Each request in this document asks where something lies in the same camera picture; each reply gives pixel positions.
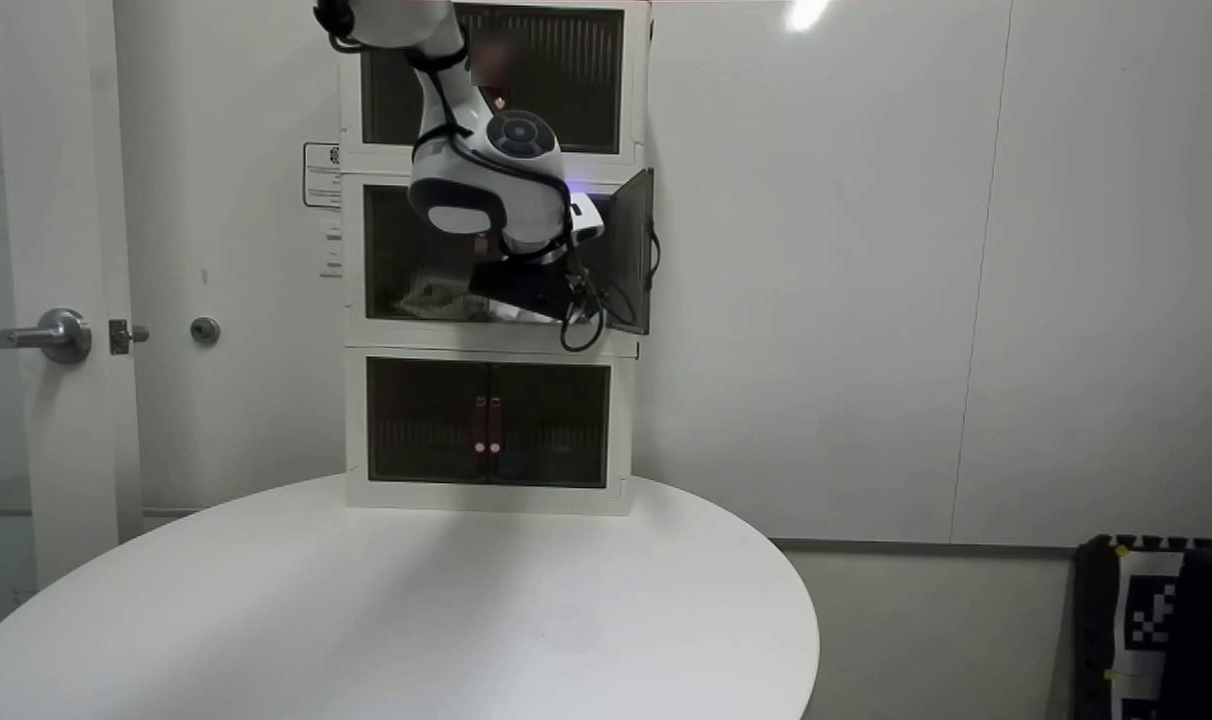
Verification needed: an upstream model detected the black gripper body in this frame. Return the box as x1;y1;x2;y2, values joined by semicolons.
469;247;592;327

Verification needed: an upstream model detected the translucent cabinet compartment door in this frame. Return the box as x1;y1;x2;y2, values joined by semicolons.
589;165;660;341

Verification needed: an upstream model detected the white three-tier storage cabinet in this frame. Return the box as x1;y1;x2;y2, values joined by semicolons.
340;0;660;521

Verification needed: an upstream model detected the door latch plate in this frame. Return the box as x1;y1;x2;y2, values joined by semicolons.
105;318;156;360

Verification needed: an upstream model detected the white room door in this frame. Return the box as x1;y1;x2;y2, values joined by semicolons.
0;0;153;592

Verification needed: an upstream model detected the black patterned box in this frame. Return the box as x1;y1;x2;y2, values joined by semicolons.
1068;534;1212;720

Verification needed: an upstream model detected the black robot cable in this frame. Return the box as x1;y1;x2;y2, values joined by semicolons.
547;224;665;355

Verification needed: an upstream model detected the white wall sign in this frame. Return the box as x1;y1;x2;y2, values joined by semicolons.
296;138;350;216

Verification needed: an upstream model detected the silver door lever handle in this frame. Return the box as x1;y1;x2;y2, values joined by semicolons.
0;305;101;371

